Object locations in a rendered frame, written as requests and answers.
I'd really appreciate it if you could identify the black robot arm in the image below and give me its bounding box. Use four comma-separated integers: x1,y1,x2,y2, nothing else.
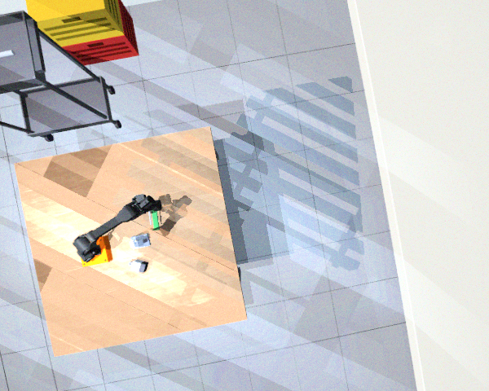
73,194,156,263

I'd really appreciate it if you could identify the green u-shaped bracket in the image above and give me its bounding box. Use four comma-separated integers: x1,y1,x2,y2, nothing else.
152,210,159,231

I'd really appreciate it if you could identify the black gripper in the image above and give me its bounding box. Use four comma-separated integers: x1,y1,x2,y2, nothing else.
143,200,162,214

